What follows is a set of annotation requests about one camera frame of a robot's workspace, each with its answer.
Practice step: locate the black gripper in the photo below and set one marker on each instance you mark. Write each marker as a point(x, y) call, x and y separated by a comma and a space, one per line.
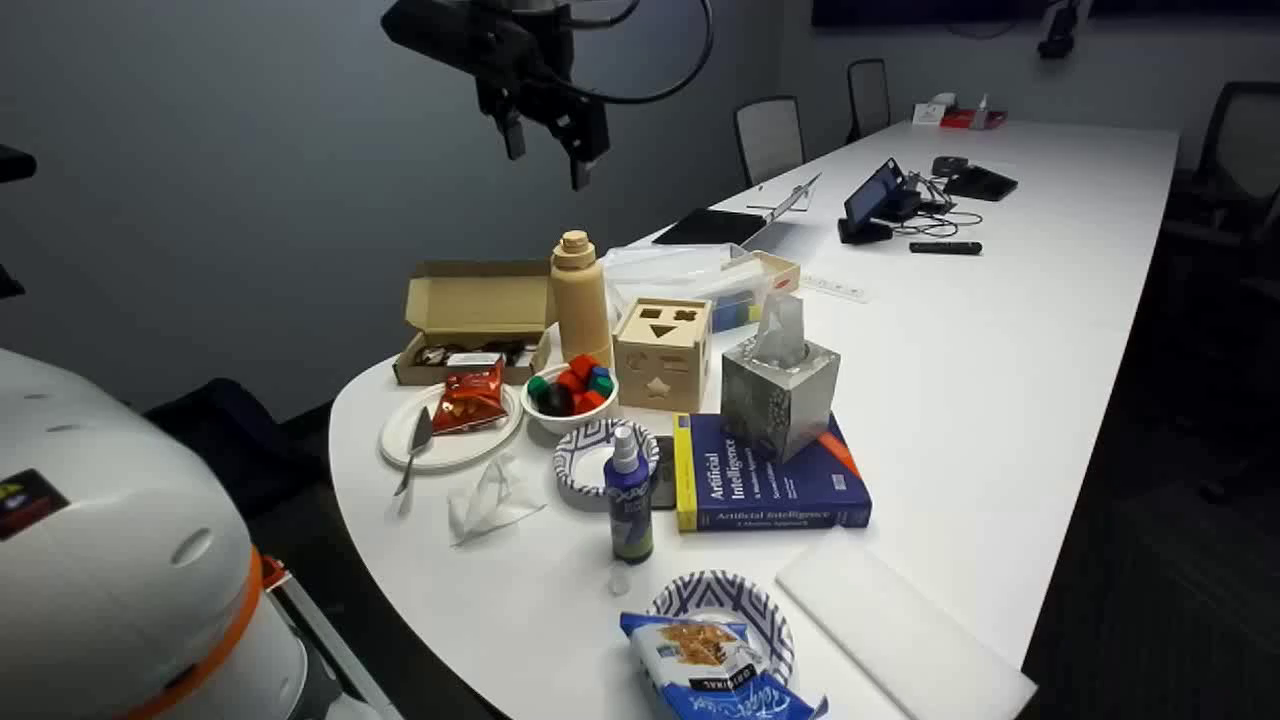
point(523, 67)

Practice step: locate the beige bottle with lid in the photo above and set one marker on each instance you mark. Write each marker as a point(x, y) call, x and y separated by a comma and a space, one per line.
point(576, 294)

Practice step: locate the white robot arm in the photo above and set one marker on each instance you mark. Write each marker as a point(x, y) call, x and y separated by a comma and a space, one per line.
point(225, 188)

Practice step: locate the blue spray bottle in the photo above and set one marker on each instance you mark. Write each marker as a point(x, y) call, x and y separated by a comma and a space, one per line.
point(629, 504)

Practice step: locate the black flat notebook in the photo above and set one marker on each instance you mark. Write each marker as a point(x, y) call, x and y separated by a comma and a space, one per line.
point(710, 227)

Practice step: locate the open cardboard box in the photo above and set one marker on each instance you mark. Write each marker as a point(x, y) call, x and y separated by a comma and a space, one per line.
point(467, 307)

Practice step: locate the white office chair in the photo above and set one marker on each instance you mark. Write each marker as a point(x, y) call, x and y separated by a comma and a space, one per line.
point(771, 139)

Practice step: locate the clear plastic container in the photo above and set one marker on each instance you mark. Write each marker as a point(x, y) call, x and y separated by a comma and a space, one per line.
point(730, 277)

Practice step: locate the wooden shape sorter box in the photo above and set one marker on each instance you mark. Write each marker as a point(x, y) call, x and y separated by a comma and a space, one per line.
point(663, 353)

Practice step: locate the red snack packet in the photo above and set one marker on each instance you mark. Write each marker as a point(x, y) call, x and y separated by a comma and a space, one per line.
point(470, 398)

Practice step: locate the white bowl of coloured blocks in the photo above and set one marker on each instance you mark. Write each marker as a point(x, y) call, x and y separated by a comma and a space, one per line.
point(571, 394)

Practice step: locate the metal knife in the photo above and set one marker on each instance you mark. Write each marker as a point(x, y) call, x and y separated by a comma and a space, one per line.
point(419, 441)

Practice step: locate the dark office chair far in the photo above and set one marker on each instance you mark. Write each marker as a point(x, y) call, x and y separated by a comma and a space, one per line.
point(868, 98)

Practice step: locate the blue patterned paper plate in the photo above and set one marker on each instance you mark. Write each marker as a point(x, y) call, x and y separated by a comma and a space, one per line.
point(583, 465)

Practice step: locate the white plate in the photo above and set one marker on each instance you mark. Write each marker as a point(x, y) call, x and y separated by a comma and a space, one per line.
point(444, 450)

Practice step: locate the grey tissue box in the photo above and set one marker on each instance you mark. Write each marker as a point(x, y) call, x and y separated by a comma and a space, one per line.
point(778, 387)

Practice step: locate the clear crumpled plastic wrap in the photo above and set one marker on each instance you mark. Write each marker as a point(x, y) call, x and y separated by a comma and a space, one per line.
point(497, 499)

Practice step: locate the black remote control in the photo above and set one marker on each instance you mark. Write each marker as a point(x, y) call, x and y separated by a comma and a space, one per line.
point(947, 245)

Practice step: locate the blue and yellow book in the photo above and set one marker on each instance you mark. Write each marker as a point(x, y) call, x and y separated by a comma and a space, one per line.
point(725, 485)

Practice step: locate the red and white boxes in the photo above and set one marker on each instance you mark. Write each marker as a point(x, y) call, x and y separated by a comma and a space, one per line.
point(947, 111)

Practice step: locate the black pouch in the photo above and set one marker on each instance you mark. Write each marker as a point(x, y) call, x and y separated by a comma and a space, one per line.
point(960, 179)

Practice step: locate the blue patterned plate near edge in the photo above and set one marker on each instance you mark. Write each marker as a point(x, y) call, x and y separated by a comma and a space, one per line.
point(735, 597)

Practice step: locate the blue chips bag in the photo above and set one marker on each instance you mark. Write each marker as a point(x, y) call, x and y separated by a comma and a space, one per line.
point(706, 671)

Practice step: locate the black office chair right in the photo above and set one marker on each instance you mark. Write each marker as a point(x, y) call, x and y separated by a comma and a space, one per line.
point(1222, 254)

